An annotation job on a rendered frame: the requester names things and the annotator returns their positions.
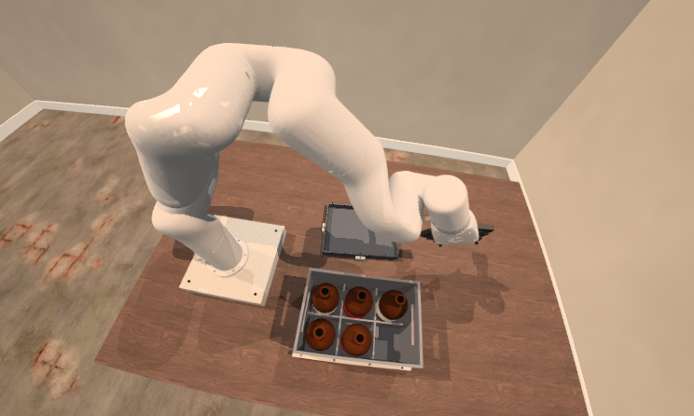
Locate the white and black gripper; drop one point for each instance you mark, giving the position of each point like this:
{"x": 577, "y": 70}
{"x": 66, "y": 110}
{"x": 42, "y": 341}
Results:
{"x": 472, "y": 234}

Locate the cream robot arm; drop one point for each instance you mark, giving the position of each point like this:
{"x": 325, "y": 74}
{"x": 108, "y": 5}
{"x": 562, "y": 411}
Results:
{"x": 204, "y": 112}

